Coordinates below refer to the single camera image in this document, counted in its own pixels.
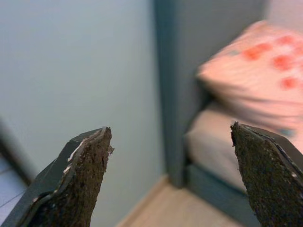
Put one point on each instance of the pink pillow with orange spots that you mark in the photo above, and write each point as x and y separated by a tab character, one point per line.
255	82

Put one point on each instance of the dark bed frame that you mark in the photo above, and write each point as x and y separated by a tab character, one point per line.
175	94

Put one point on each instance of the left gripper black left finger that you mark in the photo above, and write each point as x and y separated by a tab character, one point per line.
75	179

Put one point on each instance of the bed mattress with beige sheet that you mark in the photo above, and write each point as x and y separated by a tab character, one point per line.
210	146

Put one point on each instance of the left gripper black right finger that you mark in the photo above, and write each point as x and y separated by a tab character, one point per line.
270	179

